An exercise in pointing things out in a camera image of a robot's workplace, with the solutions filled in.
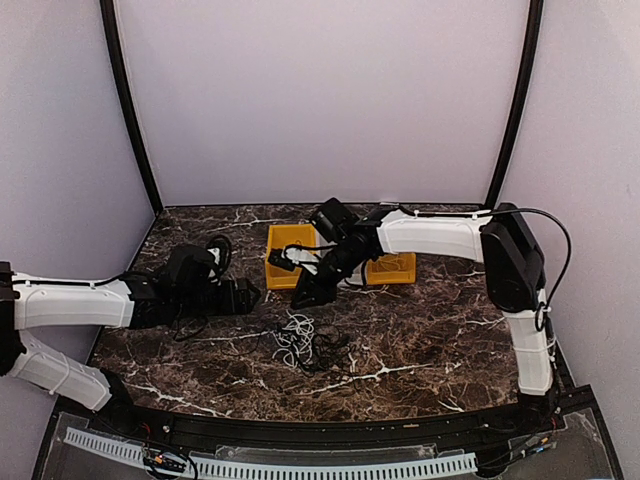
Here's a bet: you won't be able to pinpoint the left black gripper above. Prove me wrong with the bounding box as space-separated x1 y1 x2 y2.
174 277 260 320

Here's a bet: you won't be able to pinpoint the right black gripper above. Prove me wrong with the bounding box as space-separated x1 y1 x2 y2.
290 243 366 310

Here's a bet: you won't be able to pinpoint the white translucent bin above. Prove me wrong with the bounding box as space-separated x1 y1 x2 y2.
341 267 367 287

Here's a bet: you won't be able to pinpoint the white cable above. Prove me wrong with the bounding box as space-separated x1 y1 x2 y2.
372 254 409 274
272 312 319 372

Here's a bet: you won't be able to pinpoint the black cable tangle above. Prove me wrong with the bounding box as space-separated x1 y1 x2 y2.
219 319 361 396

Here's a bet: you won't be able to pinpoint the yellow bin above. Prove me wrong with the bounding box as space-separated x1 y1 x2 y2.
366 253 417 285
265 224 317 290

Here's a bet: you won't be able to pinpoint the yellow bin front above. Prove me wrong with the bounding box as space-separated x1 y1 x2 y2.
366 253 417 285

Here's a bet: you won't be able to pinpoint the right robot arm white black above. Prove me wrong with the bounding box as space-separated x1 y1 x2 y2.
282 198 556 434

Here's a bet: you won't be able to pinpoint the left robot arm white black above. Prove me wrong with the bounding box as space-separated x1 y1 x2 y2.
1 244 260 436

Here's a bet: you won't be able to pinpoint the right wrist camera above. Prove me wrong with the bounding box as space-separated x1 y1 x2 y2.
267 244 321 275

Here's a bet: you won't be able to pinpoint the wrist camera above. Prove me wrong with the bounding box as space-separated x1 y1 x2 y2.
206 235 232 283
267 244 321 275

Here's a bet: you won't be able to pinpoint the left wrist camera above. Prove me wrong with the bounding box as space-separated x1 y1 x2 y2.
206 235 232 283

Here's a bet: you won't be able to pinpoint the white slotted cable duct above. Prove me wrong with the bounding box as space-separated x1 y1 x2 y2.
63 427 478 479

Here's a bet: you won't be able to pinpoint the small circuit board wires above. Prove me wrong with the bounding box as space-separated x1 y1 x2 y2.
142 439 201 480

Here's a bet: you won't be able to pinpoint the black front rail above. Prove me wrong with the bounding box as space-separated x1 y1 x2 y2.
89 393 563 452

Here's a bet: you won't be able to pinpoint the left black frame post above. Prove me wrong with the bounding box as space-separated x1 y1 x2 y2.
99 0 164 216

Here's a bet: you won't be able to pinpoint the black frame post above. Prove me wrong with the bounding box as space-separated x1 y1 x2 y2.
483 0 544 209
99 0 164 216

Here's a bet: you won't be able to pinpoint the right black frame post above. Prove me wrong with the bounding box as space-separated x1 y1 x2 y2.
483 0 544 209

